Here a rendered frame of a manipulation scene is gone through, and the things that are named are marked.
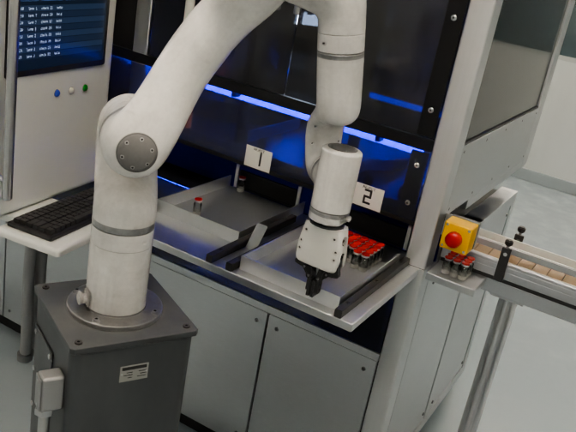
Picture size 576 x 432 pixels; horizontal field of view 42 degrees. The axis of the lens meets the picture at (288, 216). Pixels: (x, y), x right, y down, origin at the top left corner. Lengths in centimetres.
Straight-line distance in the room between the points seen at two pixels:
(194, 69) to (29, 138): 82
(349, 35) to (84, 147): 109
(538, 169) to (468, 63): 480
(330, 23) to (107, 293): 66
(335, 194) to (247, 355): 92
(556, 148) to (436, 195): 468
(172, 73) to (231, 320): 111
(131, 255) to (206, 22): 45
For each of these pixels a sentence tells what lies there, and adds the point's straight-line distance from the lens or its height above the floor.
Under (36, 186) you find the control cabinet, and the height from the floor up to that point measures 86.
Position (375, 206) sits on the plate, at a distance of 194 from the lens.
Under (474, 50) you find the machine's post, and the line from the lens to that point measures 180.
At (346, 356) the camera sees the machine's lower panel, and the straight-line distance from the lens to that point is 212.
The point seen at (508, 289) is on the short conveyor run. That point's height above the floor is 87.
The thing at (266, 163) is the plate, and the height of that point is 102.
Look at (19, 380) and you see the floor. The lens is 285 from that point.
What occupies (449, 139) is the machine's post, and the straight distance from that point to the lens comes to 184.
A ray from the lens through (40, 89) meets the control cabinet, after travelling 207.
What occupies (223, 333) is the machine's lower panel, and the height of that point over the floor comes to 45.
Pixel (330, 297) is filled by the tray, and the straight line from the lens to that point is 163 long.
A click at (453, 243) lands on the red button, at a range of 185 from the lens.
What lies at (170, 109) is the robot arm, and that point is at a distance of 133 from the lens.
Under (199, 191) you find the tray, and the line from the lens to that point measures 212.
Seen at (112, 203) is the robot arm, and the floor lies 110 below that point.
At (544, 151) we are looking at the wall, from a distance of 654.
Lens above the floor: 163
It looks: 21 degrees down
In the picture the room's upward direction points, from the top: 11 degrees clockwise
